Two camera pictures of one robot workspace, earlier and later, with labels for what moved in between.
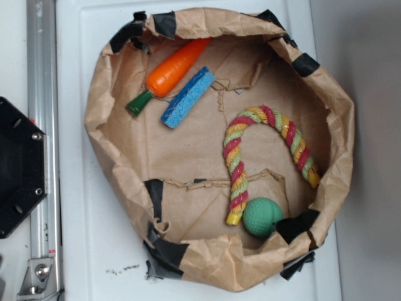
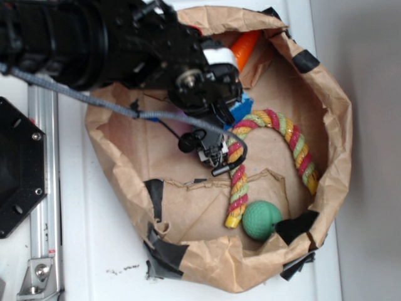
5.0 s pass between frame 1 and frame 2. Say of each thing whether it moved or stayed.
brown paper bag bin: stayed
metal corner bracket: stayed
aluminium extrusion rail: stayed
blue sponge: moved
